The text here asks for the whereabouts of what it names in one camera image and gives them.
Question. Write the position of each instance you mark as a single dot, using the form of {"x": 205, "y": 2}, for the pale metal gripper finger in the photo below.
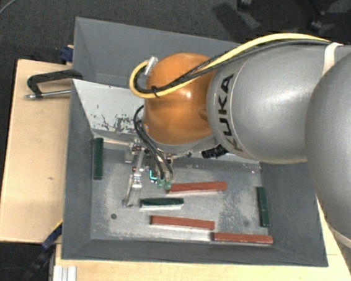
{"x": 132, "y": 152}
{"x": 132, "y": 191}

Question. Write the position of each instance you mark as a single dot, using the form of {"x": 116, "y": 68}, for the dark green flat block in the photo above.
{"x": 161, "y": 202}
{"x": 263, "y": 208}
{"x": 98, "y": 160}

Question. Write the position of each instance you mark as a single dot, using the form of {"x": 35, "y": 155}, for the grey metal bin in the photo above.
{"x": 109, "y": 211}

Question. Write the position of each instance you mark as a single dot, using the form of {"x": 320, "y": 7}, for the red-brown flat block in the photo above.
{"x": 182, "y": 222}
{"x": 198, "y": 187}
{"x": 241, "y": 238}

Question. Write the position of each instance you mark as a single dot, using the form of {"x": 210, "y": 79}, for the pale flat board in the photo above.
{"x": 33, "y": 159}

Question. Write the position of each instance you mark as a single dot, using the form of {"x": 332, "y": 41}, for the black cylinder on white bracket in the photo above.
{"x": 213, "y": 151}

